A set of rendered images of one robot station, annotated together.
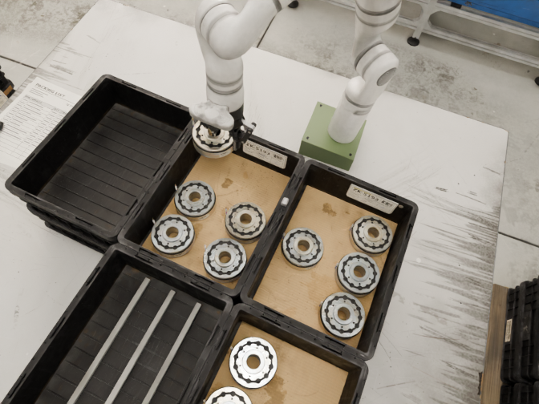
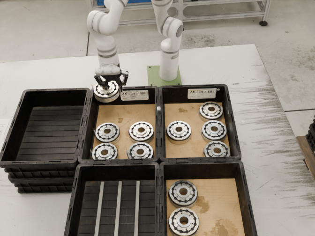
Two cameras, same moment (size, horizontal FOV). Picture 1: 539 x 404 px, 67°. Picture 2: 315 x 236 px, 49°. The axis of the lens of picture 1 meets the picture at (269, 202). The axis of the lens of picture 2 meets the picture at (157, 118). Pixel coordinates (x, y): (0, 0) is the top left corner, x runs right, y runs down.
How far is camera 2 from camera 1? 0.55 m
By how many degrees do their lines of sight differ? 16
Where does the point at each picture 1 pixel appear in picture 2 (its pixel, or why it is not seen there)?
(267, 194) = (145, 116)
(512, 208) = (285, 95)
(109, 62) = (11, 94)
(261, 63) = not seen: hidden behind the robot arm
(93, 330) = (85, 220)
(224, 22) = (104, 18)
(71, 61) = not seen: outside the picture
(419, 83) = not seen: hidden behind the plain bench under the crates
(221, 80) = (108, 48)
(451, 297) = (269, 131)
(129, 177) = (63, 139)
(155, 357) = (128, 217)
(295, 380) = (209, 194)
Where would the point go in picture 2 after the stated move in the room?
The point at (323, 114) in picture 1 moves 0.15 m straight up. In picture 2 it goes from (153, 70) to (152, 47)
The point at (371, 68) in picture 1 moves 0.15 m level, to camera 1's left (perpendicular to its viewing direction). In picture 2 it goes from (170, 29) to (138, 35)
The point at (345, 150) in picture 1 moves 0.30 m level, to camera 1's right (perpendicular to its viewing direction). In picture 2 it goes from (175, 83) to (229, 70)
